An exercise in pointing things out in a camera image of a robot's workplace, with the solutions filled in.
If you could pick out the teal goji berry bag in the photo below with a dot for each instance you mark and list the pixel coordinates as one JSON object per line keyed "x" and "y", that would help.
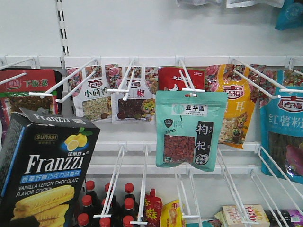
{"x": 188, "y": 128}

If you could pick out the black Franzzi cookie box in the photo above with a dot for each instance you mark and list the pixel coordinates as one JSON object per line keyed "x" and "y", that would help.
{"x": 43, "y": 164}

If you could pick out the white peppercorn bag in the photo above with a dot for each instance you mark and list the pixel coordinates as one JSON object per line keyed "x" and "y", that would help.
{"x": 137, "y": 103}

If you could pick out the red tea packet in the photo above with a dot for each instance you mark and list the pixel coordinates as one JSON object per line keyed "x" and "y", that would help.
{"x": 170, "y": 79}

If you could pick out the white fennel seed bag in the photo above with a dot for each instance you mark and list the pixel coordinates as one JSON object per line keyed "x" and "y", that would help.
{"x": 91, "y": 100}

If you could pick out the dark soy sauce bottle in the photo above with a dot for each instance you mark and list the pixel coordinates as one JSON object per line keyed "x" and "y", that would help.
{"x": 129, "y": 189}
{"x": 129, "y": 209}

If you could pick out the yellow white fungus bag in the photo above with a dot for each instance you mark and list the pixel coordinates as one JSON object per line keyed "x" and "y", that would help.
{"x": 241, "y": 100}

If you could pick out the red spouted sauce pouch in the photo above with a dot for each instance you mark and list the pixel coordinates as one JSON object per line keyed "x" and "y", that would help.
{"x": 152, "y": 209}

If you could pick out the yellow nabati wafer box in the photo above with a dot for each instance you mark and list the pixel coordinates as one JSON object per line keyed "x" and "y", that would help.
{"x": 171, "y": 215}

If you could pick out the blue sweet potato noodle bag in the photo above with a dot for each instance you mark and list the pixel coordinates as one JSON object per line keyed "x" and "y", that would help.
{"x": 281, "y": 123}

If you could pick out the red pickled vegetable bag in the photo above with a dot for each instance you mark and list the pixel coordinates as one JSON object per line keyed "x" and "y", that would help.
{"x": 15, "y": 93}

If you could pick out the Pocky biscuit box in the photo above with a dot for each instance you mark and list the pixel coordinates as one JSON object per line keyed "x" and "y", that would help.
{"x": 253, "y": 216}

